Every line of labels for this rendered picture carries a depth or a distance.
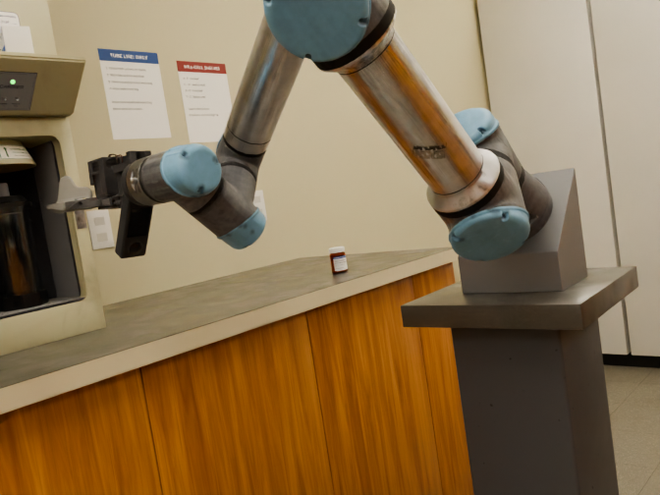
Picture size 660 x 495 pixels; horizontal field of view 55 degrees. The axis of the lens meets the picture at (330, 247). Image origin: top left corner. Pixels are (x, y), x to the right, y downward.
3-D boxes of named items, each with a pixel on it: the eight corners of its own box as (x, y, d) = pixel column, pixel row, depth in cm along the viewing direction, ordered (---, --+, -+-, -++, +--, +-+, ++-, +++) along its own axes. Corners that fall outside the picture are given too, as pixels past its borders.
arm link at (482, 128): (516, 142, 112) (484, 85, 104) (530, 193, 103) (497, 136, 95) (453, 171, 117) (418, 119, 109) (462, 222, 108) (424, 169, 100)
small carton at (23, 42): (3, 64, 127) (-2, 32, 127) (30, 63, 130) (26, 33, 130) (7, 57, 123) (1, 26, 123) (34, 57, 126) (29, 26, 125)
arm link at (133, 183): (185, 201, 100) (137, 204, 95) (169, 204, 104) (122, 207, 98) (178, 153, 100) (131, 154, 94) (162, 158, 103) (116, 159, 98)
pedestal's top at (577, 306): (638, 286, 119) (636, 265, 119) (583, 330, 95) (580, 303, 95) (481, 291, 140) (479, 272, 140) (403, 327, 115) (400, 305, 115)
